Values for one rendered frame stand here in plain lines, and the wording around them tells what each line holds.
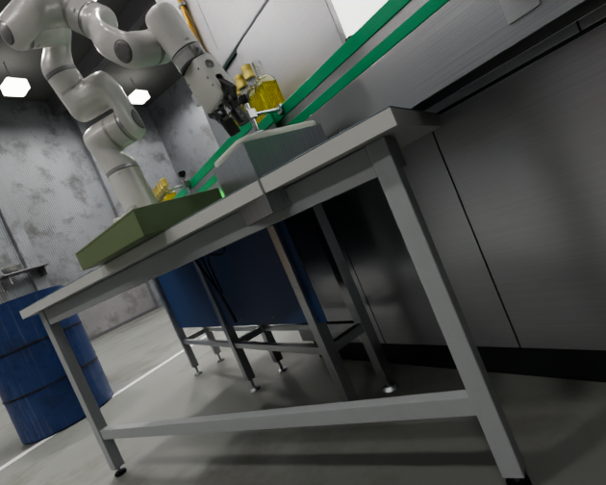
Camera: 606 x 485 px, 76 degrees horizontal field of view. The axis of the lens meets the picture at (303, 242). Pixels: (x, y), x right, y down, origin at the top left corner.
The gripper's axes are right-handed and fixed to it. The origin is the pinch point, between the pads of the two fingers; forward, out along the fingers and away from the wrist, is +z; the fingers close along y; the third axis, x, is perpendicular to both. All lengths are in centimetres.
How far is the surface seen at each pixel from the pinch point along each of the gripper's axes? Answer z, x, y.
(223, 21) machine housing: -43, -54, 45
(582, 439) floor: 94, 0, -35
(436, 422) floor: 93, 5, -2
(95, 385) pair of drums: 63, 58, 249
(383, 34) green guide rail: 4.6, -22.6, -29.0
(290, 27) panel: -18.2, -44.9, 10.4
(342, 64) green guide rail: 3.7, -22.8, -16.3
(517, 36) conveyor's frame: 19, -17, -52
